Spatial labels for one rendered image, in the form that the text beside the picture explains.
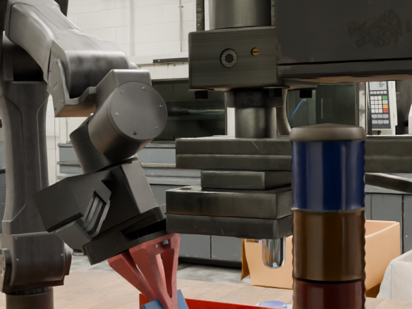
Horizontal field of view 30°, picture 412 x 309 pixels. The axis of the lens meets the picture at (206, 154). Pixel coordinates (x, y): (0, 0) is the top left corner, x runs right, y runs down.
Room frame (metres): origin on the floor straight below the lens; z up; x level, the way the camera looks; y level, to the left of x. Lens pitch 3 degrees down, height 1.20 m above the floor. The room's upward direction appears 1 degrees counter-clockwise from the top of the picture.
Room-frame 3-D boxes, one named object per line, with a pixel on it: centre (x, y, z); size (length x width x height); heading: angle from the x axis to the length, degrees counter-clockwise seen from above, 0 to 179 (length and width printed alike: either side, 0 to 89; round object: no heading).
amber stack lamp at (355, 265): (0.39, -0.06, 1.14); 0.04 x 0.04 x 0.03
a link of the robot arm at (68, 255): (1.00, 0.23, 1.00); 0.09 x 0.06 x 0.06; 119
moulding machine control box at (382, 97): (5.13, -1.19, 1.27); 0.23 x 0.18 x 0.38; 149
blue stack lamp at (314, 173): (0.39, -0.06, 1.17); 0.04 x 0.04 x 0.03
